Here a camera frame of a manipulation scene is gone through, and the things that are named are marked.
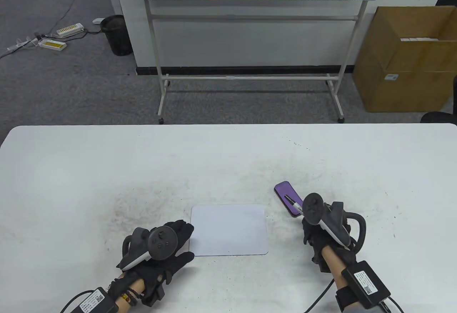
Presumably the brown cardboard box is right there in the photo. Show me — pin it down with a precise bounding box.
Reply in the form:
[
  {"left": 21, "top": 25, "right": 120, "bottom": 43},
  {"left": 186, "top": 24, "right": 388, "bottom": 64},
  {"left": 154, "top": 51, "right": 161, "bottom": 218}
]
[{"left": 353, "top": 6, "right": 457, "bottom": 113}]

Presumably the black right box cable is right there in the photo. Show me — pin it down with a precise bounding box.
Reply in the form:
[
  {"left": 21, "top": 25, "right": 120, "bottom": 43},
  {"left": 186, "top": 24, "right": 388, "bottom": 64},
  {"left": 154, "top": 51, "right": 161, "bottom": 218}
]
[{"left": 380, "top": 296, "right": 405, "bottom": 313}]

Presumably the black chair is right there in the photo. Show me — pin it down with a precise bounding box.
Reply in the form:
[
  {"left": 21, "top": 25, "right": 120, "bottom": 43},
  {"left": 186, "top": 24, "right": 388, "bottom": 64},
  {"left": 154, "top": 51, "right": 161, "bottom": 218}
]
[{"left": 420, "top": 111, "right": 457, "bottom": 125}]

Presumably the black grey right controller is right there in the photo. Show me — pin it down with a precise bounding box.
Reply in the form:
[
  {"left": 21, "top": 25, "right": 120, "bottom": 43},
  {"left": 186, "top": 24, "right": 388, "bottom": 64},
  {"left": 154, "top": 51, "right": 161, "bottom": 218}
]
[{"left": 302, "top": 193, "right": 367, "bottom": 251}]

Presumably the black left box cable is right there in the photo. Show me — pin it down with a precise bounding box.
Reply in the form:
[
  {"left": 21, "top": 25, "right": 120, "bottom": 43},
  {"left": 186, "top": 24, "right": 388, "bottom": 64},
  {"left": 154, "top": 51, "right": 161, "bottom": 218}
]
[{"left": 60, "top": 290, "right": 94, "bottom": 313}]

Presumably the black right glove cable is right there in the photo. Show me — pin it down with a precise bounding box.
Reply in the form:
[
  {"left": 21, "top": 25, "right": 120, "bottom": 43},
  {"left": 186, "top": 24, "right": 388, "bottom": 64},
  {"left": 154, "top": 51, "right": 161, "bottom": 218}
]
[{"left": 303, "top": 279, "right": 335, "bottom": 313}]

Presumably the grey floor cable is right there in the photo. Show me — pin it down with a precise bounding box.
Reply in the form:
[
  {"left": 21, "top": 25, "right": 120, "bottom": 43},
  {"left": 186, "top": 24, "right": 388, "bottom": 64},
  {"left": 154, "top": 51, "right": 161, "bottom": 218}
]
[{"left": 43, "top": 0, "right": 88, "bottom": 38}]

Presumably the person's left hand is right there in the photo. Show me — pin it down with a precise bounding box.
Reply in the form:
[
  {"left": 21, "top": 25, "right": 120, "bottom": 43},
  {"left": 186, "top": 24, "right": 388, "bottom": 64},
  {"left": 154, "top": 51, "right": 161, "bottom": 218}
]
[{"left": 123, "top": 220, "right": 195, "bottom": 307}]

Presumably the black and white marker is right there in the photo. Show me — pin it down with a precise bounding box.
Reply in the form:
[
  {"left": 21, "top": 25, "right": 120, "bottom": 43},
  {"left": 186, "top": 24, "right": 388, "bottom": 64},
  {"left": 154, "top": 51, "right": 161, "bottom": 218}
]
[{"left": 284, "top": 195, "right": 304, "bottom": 217}]

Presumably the person's left forearm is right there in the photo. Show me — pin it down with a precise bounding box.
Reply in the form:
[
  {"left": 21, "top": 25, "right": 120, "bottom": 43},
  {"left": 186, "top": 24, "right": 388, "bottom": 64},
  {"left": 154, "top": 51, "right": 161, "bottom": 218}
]
[{"left": 117, "top": 274, "right": 147, "bottom": 305}]

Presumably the person's right forearm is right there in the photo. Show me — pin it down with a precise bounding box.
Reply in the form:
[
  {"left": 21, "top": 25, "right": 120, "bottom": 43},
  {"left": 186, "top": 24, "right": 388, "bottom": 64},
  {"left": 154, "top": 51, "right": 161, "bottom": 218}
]
[{"left": 321, "top": 247, "right": 349, "bottom": 289}]

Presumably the white yellow power strip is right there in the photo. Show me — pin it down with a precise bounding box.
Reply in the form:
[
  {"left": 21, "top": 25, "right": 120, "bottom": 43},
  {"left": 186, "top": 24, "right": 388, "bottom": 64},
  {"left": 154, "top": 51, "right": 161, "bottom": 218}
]
[
  {"left": 56, "top": 23, "right": 84, "bottom": 38},
  {"left": 37, "top": 39, "right": 67, "bottom": 51}
]

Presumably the black grey left controller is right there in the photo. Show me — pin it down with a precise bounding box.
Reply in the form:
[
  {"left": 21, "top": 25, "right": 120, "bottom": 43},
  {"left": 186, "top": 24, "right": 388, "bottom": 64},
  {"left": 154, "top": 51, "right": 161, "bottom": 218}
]
[{"left": 117, "top": 227, "right": 178, "bottom": 271}]

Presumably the black grey controller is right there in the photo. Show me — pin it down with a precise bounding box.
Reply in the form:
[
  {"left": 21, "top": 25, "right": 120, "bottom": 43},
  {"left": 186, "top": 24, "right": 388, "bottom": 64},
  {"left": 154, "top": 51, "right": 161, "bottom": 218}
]
[
  {"left": 117, "top": 227, "right": 178, "bottom": 271},
  {"left": 302, "top": 193, "right": 367, "bottom": 251}
]

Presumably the purple whiteboard eraser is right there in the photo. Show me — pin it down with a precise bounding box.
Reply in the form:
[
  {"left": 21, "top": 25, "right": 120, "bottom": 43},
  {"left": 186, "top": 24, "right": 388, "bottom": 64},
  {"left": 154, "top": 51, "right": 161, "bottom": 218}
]
[{"left": 274, "top": 181, "right": 304, "bottom": 218}]

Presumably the black right wrist sensor box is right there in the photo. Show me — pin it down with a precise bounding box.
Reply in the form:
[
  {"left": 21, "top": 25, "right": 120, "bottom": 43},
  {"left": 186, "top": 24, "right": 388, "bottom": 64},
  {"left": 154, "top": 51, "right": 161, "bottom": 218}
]
[{"left": 335, "top": 260, "right": 392, "bottom": 312}]

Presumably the beaded bracelet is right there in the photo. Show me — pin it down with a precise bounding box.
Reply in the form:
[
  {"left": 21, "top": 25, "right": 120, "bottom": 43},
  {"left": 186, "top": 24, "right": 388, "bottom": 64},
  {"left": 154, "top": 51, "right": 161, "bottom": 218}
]
[{"left": 121, "top": 288, "right": 142, "bottom": 307}]

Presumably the black box cable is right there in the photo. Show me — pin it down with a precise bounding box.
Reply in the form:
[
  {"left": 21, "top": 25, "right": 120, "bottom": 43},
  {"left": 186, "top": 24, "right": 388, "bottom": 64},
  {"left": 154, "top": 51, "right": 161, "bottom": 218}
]
[
  {"left": 60, "top": 290, "right": 94, "bottom": 313},
  {"left": 380, "top": 296, "right": 405, "bottom": 313}
]

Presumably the small white whiteboard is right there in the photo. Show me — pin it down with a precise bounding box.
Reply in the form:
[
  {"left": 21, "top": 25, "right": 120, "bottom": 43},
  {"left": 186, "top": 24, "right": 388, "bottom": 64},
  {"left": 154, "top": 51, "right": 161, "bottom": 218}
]
[{"left": 190, "top": 204, "right": 269, "bottom": 257}]

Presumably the black wrist sensor box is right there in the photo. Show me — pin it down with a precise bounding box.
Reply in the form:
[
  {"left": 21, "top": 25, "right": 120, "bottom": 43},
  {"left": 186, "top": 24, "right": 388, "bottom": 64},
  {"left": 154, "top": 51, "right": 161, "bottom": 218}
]
[
  {"left": 335, "top": 260, "right": 392, "bottom": 312},
  {"left": 79, "top": 287, "right": 119, "bottom": 313}
]

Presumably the person's right hand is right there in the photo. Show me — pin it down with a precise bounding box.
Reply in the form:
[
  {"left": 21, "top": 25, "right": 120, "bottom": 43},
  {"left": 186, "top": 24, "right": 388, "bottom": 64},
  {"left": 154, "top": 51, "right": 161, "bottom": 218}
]
[{"left": 302, "top": 218, "right": 358, "bottom": 274}]

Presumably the black mesh wastebasket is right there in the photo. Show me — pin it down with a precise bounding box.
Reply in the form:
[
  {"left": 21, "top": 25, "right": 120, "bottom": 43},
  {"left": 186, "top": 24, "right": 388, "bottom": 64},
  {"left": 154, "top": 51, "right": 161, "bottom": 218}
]
[{"left": 100, "top": 15, "right": 134, "bottom": 56}]

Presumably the black left wrist sensor box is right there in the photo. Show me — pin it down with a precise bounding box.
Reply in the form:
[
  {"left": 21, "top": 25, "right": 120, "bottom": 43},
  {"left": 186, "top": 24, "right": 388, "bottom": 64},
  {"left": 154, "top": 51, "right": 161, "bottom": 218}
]
[{"left": 79, "top": 287, "right": 119, "bottom": 313}]

